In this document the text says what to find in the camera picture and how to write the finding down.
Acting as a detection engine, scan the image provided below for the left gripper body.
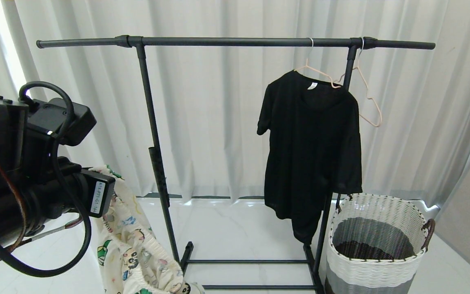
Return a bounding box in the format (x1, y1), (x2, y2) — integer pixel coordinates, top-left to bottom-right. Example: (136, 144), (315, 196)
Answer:
(0, 157), (115, 254)

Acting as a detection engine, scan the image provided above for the cream printed garment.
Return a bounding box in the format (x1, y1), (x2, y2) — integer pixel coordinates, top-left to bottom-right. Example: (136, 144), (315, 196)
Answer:
(90, 165), (205, 294)

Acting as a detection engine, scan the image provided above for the black garment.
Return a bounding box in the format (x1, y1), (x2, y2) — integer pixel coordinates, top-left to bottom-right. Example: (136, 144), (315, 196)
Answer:
(257, 70), (363, 245)

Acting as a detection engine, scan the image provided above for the pink clothes hanger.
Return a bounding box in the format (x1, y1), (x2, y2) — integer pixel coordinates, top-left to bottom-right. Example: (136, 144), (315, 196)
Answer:
(293, 38), (341, 89)
(338, 38), (382, 127)

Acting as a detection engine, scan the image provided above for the black clothes rack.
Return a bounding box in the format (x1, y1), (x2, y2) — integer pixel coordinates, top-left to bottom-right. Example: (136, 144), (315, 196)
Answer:
(36, 35), (436, 294)

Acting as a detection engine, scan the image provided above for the white laundry basket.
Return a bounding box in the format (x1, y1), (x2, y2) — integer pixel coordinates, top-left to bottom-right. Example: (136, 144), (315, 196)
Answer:
(325, 193), (435, 294)

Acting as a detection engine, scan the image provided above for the white curtain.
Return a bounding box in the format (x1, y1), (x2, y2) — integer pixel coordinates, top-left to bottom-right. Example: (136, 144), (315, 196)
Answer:
(0, 0), (470, 207)

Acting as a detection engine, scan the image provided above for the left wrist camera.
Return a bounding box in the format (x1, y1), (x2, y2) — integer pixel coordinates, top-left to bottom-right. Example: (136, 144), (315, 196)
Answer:
(19, 98), (97, 184)

